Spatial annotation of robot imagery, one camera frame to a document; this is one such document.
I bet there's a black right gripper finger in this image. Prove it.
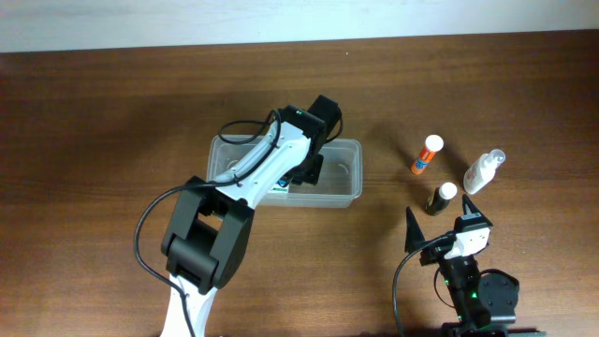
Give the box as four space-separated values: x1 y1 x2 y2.
404 207 425 254
461 194 492 227

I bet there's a white spray bottle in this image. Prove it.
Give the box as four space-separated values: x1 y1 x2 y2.
463 149 506 195

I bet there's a white Panadol medicine box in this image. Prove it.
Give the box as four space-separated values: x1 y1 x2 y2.
270 179 290 194

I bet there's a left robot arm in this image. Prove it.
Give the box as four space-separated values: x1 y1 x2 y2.
161 95 343 336

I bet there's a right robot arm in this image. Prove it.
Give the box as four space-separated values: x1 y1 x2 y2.
398 195 519 336

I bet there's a clear plastic container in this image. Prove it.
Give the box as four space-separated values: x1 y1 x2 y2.
206 137 363 208

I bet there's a dark bottle white cap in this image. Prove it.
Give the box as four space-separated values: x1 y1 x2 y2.
425 183 458 216

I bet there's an orange tube white cap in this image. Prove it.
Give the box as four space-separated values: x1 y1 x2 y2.
411 135 444 175

